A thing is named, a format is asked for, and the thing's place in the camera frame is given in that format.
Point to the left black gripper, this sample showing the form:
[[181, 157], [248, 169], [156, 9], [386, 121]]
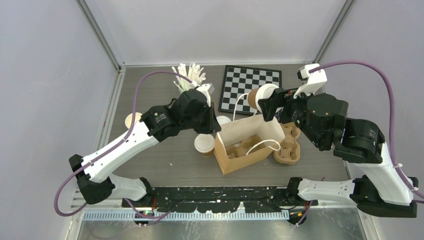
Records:
[[213, 125]]

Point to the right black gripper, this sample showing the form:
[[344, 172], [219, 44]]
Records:
[[280, 98]]

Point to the stack of white lids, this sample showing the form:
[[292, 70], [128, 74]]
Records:
[[222, 120]]

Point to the brown paper cup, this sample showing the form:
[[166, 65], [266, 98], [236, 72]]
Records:
[[251, 99], [207, 154]]

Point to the brown paper bag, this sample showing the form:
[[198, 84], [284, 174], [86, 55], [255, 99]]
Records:
[[234, 132]]

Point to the lifted pulp cup carrier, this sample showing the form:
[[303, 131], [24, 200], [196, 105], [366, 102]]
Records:
[[241, 149]]

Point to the stack of pulp cup carriers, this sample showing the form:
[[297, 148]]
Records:
[[289, 153]]

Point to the stack of paper cups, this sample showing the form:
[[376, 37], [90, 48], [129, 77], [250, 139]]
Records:
[[132, 117]]

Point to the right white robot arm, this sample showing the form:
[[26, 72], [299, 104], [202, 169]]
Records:
[[323, 119]]

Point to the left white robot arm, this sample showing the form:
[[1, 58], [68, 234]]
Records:
[[94, 173]]

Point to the black white chessboard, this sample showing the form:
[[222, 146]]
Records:
[[238, 80]]

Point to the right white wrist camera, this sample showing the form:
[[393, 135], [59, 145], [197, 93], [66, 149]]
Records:
[[314, 80]]

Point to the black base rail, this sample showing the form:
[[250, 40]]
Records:
[[254, 199]]

